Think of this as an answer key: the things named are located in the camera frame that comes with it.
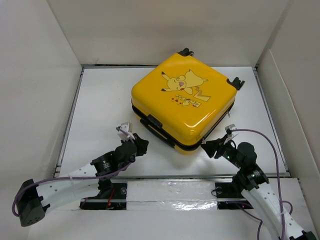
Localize metal rail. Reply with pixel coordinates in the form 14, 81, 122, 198
112, 175, 233, 181

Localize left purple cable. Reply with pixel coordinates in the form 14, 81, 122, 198
11, 126, 137, 217

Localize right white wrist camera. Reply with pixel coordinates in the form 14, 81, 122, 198
224, 124, 237, 144

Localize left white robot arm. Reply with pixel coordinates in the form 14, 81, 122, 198
11, 133, 149, 227

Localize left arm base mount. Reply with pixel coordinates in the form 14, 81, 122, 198
79, 181, 128, 211

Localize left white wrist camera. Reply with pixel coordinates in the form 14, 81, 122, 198
116, 122, 134, 141

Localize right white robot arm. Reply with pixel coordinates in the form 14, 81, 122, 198
201, 135, 316, 240

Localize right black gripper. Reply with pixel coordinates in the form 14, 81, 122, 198
199, 133, 243, 169

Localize yellow hard-shell suitcase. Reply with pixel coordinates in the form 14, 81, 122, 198
131, 48, 245, 154

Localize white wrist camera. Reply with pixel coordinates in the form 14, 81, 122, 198
116, 122, 134, 141
224, 124, 237, 144

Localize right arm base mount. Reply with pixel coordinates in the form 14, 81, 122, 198
211, 179, 253, 210

